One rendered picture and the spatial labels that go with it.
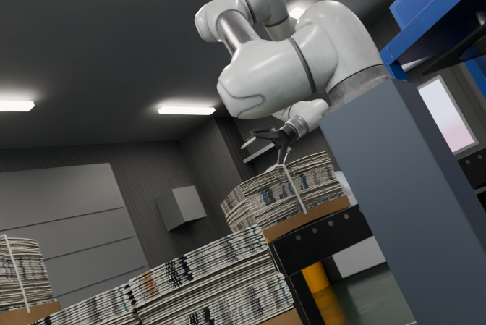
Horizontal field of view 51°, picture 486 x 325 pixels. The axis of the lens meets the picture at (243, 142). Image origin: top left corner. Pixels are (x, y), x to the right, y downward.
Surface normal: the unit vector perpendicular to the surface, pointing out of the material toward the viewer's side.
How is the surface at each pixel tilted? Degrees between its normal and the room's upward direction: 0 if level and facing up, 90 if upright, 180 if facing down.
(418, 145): 90
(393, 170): 90
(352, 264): 90
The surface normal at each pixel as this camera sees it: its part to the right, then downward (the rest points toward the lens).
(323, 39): -0.18, -0.21
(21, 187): 0.74, -0.46
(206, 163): -0.54, 0.04
